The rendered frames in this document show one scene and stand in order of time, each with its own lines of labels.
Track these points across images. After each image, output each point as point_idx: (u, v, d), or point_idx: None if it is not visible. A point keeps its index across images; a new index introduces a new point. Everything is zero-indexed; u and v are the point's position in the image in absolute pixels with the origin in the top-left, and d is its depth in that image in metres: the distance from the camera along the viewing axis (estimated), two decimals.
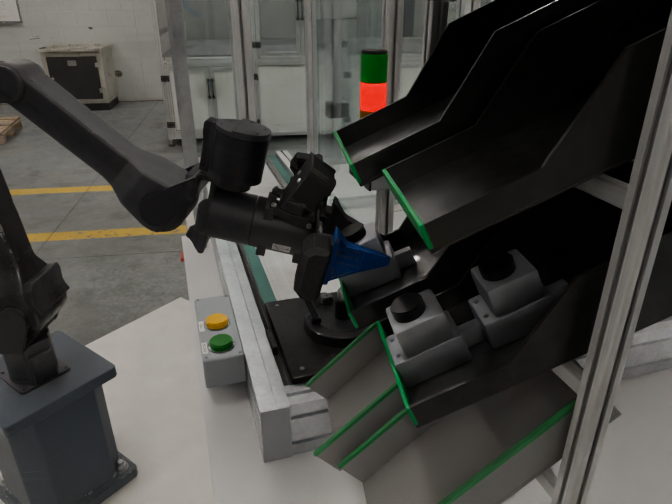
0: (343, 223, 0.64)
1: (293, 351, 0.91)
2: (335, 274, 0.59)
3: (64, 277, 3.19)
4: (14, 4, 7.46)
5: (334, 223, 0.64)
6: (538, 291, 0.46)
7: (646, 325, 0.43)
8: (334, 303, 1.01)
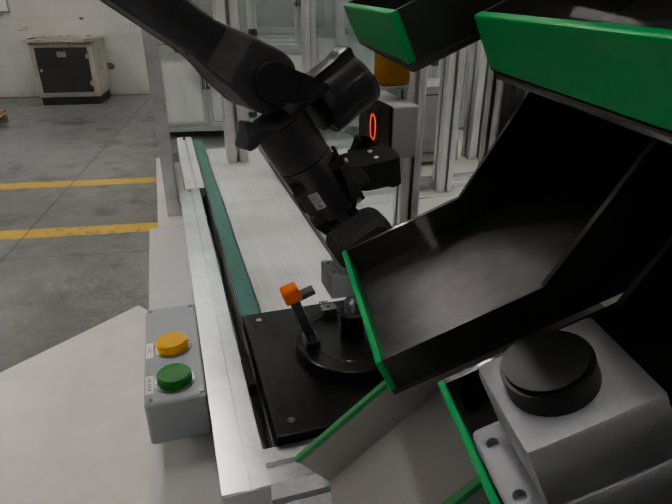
0: None
1: (279, 391, 0.61)
2: None
3: (37, 278, 2.89)
4: None
5: None
6: None
7: None
8: (339, 318, 0.71)
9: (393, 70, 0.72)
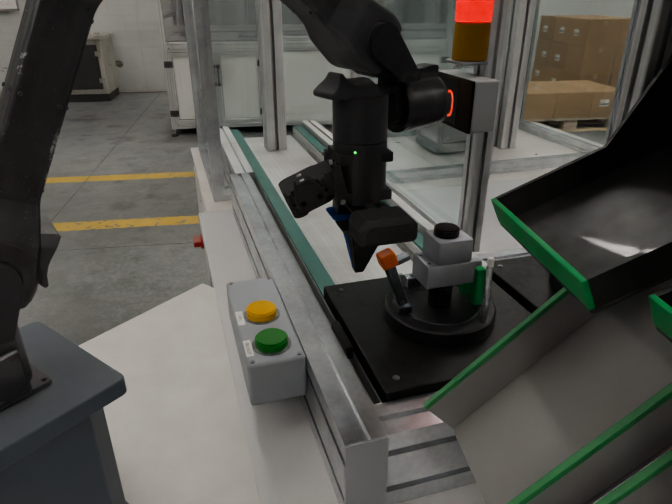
0: None
1: (378, 353, 0.63)
2: None
3: (61, 270, 2.91)
4: None
5: None
6: None
7: None
8: (422, 287, 0.73)
9: (474, 46, 0.74)
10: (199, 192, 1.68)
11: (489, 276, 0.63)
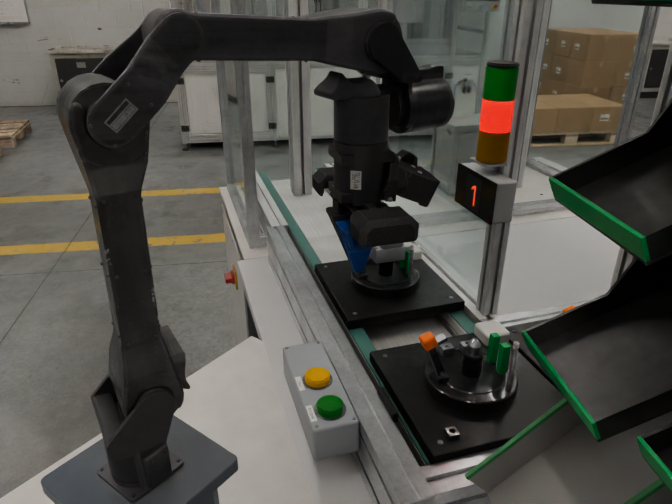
0: None
1: (346, 301, 1.06)
2: (347, 235, 0.59)
3: (85, 291, 3.05)
4: (22, 5, 7.32)
5: None
6: None
7: None
8: (376, 264, 1.16)
9: (496, 152, 0.88)
10: (230, 232, 1.82)
11: (411, 255, 1.06)
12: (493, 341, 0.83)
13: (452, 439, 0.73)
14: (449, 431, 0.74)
